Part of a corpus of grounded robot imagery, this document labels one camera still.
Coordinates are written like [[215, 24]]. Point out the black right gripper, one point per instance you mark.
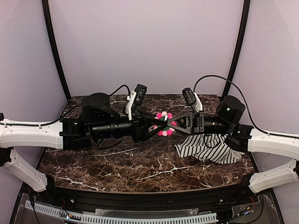
[[196, 123]]

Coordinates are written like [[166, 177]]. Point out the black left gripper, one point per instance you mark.
[[137, 127]]

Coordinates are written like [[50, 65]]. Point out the pink flower brooch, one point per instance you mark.
[[166, 131]]

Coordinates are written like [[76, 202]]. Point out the black white striped garment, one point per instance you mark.
[[208, 147]]

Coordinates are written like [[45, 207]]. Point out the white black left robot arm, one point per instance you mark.
[[97, 121]]

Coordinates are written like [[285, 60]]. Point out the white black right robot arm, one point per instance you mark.
[[245, 138]]

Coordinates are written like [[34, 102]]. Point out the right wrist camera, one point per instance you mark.
[[192, 100]]

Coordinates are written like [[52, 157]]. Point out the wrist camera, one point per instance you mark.
[[192, 100], [134, 99]]

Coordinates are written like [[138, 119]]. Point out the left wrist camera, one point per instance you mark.
[[134, 99]]

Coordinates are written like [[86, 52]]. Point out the white slotted cable duct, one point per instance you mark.
[[100, 216]]

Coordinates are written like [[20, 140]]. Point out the black front frame rail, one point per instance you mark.
[[205, 199]]

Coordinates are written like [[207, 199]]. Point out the black right frame post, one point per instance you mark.
[[238, 46]]

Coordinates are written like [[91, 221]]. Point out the black frame post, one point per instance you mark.
[[54, 49], [238, 46]]

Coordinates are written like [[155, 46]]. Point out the black left frame post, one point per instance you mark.
[[54, 49]]

